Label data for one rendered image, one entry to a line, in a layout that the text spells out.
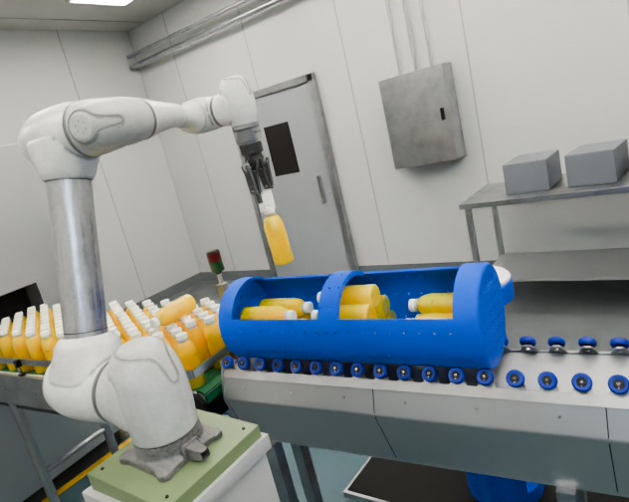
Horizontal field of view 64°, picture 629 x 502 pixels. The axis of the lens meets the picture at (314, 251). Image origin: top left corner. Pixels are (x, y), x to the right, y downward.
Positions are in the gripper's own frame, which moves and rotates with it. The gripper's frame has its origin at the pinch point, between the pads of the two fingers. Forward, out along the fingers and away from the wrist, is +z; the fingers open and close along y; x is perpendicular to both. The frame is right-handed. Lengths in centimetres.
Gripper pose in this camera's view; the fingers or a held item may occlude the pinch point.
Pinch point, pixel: (266, 201)
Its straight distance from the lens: 174.6
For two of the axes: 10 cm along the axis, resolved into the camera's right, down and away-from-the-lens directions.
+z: 2.3, 9.3, 2.8
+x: -8.5, 0.5, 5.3
